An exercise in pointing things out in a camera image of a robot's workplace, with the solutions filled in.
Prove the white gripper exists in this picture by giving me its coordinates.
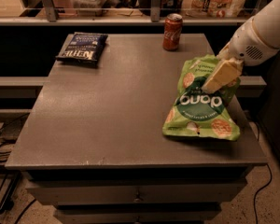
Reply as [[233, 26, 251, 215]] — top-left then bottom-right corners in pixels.
[[202, 16, 280, 93]]

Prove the green rice chip bag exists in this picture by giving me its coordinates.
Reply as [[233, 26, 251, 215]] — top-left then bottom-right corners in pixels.
[[162, 55, 240, 141]]

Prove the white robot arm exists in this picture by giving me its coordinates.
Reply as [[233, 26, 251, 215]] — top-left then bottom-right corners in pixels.
[[202, 0, 280, 93]]

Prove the snack bag on shelf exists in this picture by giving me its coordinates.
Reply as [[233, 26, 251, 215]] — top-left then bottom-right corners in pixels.
[[187, 0, 245, 18]]

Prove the blue kettle chip bag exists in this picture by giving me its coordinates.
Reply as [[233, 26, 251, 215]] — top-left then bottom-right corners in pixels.
[[56, 33, 108, 65]]

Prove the red coca-cola can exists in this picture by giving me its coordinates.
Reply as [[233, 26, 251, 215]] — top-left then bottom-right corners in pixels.
[[162, 13, 183, 51]]

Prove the clear plastic container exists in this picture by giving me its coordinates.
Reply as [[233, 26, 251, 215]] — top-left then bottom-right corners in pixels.
[[71, 0, 106, 16]]

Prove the grey cabinet with drawers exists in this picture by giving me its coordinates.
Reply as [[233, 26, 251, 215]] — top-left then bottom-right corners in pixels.
[[7, 34, 266, 224]]

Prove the upper drawer knob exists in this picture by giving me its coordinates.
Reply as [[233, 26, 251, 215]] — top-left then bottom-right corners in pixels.
[[133, 193, 143, 203]]

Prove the black power adapter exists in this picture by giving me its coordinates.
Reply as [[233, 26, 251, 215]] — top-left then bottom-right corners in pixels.
[[0, 119, 25, 144]]

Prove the black cable right floor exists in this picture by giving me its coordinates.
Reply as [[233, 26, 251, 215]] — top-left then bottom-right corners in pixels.
[[252, 163, 273, 224]]

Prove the metal shelf rail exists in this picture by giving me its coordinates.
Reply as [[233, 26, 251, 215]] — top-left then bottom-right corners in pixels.
[[0, 0, 280, 27]]

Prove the black cables left floor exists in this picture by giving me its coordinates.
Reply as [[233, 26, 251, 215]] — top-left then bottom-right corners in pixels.
[[0, 114, 38, 224]]

